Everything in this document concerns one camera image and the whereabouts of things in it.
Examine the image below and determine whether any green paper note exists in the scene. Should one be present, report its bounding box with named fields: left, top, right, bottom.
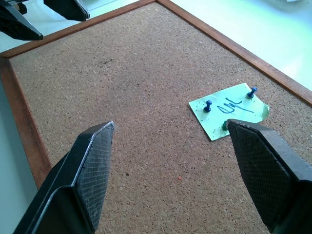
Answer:
left=189, top=82, right=271, bottom=141

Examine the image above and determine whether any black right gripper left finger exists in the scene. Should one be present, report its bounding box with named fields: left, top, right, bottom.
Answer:
left=13, top=121, right=115, bottom=234

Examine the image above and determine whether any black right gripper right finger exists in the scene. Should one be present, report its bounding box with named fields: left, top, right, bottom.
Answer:
left=227, top=119, right=312, bottom=234

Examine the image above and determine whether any blue push pin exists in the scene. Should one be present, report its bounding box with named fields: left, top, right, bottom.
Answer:
left=246, top=86, right=259, bottom=99
left=203, top=99, right=214, bottom=114

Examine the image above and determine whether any cork board with wooden frame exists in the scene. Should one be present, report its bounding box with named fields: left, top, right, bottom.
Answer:
left=0, top=0, right=312, bottom=234

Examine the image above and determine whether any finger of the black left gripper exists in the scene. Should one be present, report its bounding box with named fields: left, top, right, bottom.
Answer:
left=0, top=1, right=44, bottom=41
left=43, top=0, right=91, bottom=22

